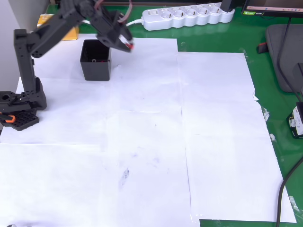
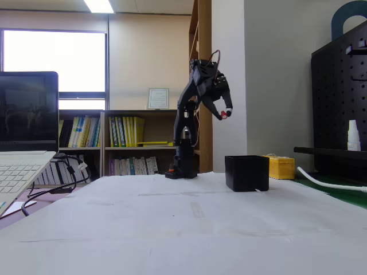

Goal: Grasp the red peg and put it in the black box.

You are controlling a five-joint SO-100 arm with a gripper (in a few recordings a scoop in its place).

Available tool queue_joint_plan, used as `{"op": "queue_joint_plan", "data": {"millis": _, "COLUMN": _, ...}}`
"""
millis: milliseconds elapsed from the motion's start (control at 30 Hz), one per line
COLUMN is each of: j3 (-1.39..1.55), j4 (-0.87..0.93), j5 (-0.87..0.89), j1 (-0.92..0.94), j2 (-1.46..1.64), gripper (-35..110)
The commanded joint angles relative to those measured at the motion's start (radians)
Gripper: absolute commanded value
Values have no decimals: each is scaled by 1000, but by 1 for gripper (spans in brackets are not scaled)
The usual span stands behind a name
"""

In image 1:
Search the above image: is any small black green device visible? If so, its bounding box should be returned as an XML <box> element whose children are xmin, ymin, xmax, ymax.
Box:
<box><xmin>285</xmin><ymin>101</ymin><xmax>303</xmax><ymax>140</ymax></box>

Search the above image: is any thick black cable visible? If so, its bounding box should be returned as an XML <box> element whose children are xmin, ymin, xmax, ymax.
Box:
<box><xmin>275</xmin><ymin>156</ymin><xmax>303</xmax><ymax>227</ymax></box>

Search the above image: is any black red zipper tab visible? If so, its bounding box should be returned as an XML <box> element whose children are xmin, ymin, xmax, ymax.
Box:
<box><xmin>257</xmin><ymin>42</ymin><xmax>269</xmax><ymax>54</ymax></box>

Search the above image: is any black display screen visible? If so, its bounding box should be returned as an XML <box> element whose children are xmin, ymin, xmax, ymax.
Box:
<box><xmin>241</xmin><ymin>0</ymin><xmax>303</xmax><ymax>17</ymax></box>

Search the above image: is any black plug adapter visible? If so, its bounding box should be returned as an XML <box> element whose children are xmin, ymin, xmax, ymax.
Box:
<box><xmin>221</xmin><ymin>0</ymin><xmax>237</xmax><ymax>12</ymax></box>

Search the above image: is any red white servo cable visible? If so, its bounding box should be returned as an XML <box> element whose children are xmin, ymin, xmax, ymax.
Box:
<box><xmin>93</xmin><ymin>0</ymin><xmax>133</xmax><ymax>24</ymax></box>

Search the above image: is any white power cable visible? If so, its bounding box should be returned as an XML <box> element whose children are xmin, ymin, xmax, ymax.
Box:
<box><xmin>79</xmin><ymin>18</ymin><xmax>144</xmax><ymax>27</ymax></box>

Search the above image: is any thin black cable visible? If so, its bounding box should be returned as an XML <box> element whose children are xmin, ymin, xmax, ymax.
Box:
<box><xmin>277</xmin><ymin>17</ymin><xmax>303</xmax><ymax>103</ymax></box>

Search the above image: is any orange black clamp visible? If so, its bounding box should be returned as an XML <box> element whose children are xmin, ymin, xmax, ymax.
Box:
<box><xmin>0</xmin><ymin>113</ymin><xmax>16</xmax><ymax>123</ymax></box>

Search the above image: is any black square container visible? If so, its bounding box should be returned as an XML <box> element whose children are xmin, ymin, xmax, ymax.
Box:
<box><xmin>80</xmin><ymin>39</ymin><xmax>112</xmax><ymax>81</ymax></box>

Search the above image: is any yellow cardboard box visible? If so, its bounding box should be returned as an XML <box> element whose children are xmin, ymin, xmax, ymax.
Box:
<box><xmin>37</xmin><ymin>13</ymin><xmax>80</xmax><ymax>42</ymax></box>

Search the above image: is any white power strip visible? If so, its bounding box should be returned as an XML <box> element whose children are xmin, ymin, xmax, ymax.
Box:
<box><xmin>141</xmin><ymin>3</ymin><xmax>235</xmax><ymax>31</ymax></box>

